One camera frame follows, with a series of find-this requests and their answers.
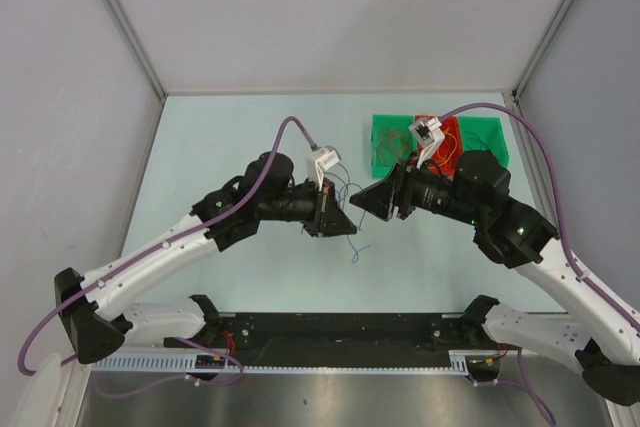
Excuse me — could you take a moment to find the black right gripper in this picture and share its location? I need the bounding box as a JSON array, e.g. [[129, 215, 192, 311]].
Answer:
[[349, 151, 484, 227]]

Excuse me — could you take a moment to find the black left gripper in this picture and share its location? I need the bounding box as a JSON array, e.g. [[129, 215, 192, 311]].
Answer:
[[257, 176, 356, 238]]

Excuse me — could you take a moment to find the brown orange wire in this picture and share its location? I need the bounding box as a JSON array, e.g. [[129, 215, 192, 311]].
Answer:
[[377, 127, 414, 168]]

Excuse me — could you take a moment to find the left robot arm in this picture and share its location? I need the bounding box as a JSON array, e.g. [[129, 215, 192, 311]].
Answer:
[[54, 147, 357, 364]]

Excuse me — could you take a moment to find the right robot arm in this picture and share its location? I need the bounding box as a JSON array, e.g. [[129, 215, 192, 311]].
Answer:
[[350, 151, 639, 406]]

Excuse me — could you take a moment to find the green bin left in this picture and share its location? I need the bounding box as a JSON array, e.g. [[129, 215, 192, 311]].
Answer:
[[371, 114, 417, 179]]

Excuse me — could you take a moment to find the green bin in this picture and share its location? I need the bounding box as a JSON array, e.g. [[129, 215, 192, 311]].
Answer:
[[457, 116, 510, 168], [371, 114, 417, 179]]

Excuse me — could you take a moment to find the red bin middle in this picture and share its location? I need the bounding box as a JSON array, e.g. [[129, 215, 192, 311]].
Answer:
[[414, 115, 463, 177]]

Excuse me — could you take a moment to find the green bin right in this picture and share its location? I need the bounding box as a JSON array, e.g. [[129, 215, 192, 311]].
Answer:
[[457, 116, 510, 168]]

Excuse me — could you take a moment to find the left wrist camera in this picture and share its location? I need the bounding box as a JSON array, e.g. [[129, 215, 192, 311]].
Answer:
[[305, 146, 341, 189]]

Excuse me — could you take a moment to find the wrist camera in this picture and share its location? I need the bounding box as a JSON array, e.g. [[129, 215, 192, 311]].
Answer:
[[409, 117, 445, 168], [305, 146, 341, 189]]

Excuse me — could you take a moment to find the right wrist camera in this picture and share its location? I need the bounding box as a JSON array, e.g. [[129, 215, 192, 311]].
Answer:
[[409, 117, 445, 168]]

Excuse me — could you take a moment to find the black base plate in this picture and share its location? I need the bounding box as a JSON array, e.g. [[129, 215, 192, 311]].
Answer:
[[193, 312, 515, 369]]

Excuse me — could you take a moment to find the slotted cable duct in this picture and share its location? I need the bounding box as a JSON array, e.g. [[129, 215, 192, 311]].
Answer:
[[92, 349, 516, 378]]

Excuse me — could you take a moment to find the aluminium frame post right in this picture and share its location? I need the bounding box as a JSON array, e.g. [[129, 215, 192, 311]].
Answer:
[[511, 0, 577, 100]]

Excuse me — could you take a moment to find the aluminium frame post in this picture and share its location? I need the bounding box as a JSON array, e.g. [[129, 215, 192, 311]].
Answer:
[[511, 0, 577, 100], [101, 0, 167, 103]]

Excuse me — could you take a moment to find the aluminium frame post left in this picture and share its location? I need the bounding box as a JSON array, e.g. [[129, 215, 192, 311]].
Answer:
[[101, 0, 167, 103]]

